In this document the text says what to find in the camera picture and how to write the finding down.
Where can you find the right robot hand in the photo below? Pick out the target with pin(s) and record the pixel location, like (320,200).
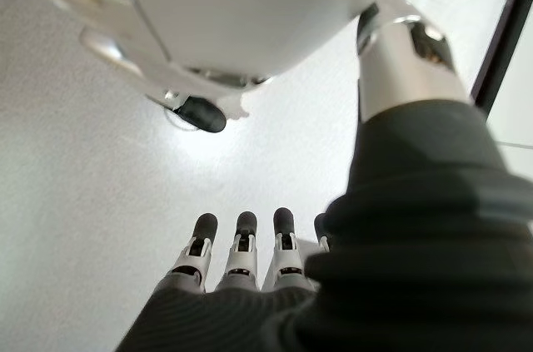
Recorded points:
(395,244)

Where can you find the dark cabinet plinth strip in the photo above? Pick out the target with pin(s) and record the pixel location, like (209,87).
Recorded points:
(499,44)

